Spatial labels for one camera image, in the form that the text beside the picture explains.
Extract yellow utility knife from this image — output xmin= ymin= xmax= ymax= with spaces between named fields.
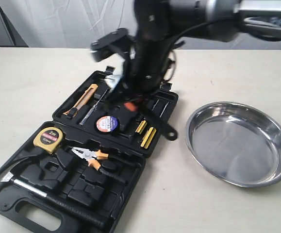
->
xmin=64 ymin=84 xmax=98 ymax=119

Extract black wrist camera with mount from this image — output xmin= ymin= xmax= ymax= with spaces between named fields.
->
xmin=90 ymin=28 xmax=134 ymax=62

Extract thin test pen screwdriver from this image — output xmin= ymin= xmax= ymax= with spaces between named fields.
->
xmin=79 ymin=89 xmax=110 ymax=126

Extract black handled claw hammer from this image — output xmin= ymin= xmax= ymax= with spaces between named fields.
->
xmin=0 ymin=167 xmax=108 ymax=229

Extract yellow tape measure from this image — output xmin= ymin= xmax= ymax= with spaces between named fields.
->
xmin=33 ymin=127 xmax=64 ymax=154

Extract round stainless steel tray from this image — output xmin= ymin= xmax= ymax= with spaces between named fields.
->
xmin=185 ymin=101 xmax=281 ymax=188

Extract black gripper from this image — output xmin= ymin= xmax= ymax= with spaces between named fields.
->
xmin=122 ymin=37 xmax=173 ymax=112

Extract orange handled pliers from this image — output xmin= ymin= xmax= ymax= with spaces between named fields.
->
xmin=71 ymin=147 xmax=126 ymax=185

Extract yellow precision screwdriver inner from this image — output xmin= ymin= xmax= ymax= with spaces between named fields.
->
xmin=135 ymin=120 xmax=147 ymax=134

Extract black plastic tool case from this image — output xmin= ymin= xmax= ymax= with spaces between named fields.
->
xmin=0 ymin=65 xmax=180 ymax=233

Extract grey backdrop cloth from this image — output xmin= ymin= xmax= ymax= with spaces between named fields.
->
xmin=0 ymin=0 xmax=281 ymax=50

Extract black electrical tape roll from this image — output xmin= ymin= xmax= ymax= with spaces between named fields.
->
xmin=96 ymin=116 xmax=119 ymax=133

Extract yellow precision screwdriver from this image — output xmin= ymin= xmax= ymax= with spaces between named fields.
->
xmin=140 ymin=127 xmax=157 ymax=149
xmin=135 ymin=120 xmax=147 ymax=134

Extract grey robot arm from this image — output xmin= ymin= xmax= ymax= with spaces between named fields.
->
xmin=124 ymin=0 xmax=281 ymax=111

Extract yellow precision screwdriver outer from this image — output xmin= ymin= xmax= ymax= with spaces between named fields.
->
xmin=140 ymin=127 xmax=157 ymax=149

